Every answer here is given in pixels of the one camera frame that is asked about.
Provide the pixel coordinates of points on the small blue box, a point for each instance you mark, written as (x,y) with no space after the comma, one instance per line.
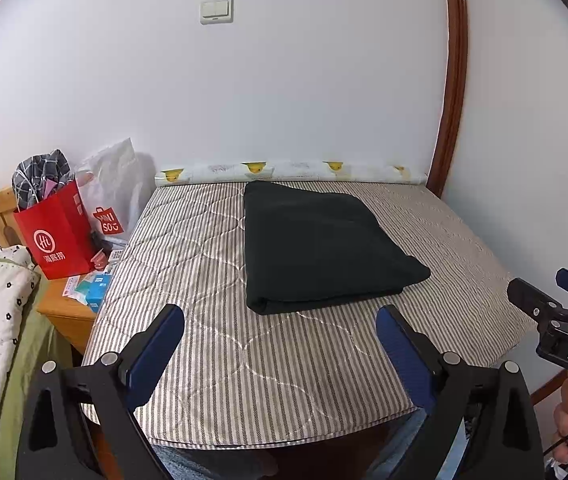
(99,292)

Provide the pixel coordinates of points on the person's blue jeans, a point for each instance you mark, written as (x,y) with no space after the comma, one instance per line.
(189,466)

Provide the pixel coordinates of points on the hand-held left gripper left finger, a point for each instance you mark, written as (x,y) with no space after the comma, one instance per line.
(156,355)

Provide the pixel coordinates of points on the light wooden nightstand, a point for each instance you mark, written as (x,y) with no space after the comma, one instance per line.
(64,320)

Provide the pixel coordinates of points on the white wall light switch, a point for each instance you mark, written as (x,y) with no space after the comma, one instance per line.
(216,10)

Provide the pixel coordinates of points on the black sweatshirt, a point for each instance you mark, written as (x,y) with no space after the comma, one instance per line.
(324,245)

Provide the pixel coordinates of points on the grey plaid cloth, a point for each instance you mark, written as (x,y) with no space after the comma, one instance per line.
(39,175)

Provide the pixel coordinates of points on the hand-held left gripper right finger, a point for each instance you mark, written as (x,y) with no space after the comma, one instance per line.
(406,360)

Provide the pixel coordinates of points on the striped bed mattress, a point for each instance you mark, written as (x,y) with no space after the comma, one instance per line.
(244,360)

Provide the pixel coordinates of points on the white plastic shopping bag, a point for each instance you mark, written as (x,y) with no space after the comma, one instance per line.
(114,180)

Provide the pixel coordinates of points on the brown wooden door frame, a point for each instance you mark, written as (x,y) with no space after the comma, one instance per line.
(454,85)

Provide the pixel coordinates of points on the red paper bag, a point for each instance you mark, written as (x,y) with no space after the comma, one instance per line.
(59,240)

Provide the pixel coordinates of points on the pile of paper packets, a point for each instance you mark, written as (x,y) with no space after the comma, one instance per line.
(76,287)

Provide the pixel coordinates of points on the duck print rolled cloth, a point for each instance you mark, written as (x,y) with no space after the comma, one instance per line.
(294,170)

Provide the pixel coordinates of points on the green bed sheet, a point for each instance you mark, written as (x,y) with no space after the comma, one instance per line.
(39,340)

